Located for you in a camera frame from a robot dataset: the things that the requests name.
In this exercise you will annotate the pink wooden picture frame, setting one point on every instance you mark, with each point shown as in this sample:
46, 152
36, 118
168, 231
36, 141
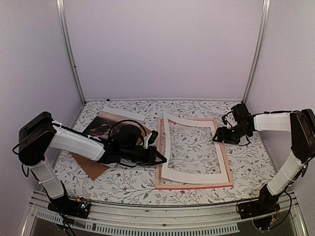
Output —
168, 179

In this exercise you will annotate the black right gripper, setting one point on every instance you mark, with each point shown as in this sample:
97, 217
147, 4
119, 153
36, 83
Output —
226, 139

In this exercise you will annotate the right aluminium corner post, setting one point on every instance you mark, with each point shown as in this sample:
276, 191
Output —
259, 44

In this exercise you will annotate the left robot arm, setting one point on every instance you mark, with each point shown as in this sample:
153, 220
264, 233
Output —
42, 133

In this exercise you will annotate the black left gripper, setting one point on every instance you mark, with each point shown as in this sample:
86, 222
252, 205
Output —
152, 153

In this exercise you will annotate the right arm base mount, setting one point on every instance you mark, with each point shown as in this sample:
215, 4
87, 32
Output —
252, 209

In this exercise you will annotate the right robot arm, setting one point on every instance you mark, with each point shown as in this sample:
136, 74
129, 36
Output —
298, 124

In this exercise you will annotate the left aluminium corner post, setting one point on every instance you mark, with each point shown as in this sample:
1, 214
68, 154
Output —
68, 48

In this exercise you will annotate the brown backing board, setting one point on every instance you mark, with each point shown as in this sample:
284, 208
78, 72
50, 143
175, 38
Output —
94, 168

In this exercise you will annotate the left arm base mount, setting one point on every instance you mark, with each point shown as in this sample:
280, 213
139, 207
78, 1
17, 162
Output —
64, 205

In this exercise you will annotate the aluminium corner post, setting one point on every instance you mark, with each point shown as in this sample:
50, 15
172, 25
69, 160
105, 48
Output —
68, 48
259, 44

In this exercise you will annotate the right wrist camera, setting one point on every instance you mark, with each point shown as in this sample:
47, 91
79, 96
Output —
227, 120

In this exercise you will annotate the white mat board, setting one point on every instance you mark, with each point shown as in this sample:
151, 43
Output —
193, 158

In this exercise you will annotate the photo print with white border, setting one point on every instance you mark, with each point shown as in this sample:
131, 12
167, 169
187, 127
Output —
113, 117

